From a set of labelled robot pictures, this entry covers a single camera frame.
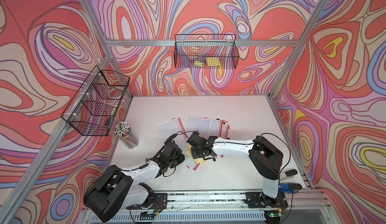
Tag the yellow sticky note pad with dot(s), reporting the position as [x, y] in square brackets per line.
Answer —
[213, 62]

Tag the clear mesh document bag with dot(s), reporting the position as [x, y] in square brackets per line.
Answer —
[190, 162]
[166, 129]
[202, 125]
[217, 127]

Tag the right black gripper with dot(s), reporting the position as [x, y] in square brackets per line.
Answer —
[195, 155]

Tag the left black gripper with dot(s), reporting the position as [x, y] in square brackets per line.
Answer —
[181, 156]

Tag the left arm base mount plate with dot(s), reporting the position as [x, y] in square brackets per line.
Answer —
[157, 201]

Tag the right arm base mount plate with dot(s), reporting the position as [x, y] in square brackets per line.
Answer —
[256, 200]

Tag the aluminium front rail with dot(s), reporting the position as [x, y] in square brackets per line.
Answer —
[306, 199]

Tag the yellow microfiber cloth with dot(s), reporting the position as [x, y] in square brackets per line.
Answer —
[190, 153]

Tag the black wire basket back wall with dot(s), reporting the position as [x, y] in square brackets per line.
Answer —
[196, 47]

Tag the small yellow sticky note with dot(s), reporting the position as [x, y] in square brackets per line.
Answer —
[198, 64]

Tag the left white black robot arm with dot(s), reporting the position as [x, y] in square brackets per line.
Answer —
[118, 187]

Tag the black wire basket wall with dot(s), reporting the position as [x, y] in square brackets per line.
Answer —
[196, 47]
[92, 110]

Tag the blue black handled tool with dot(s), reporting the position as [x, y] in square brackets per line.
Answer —
[287, 183]

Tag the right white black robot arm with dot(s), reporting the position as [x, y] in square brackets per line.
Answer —
[266, 157]

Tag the black wire basket left wall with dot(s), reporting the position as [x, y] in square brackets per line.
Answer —
[92, 110]

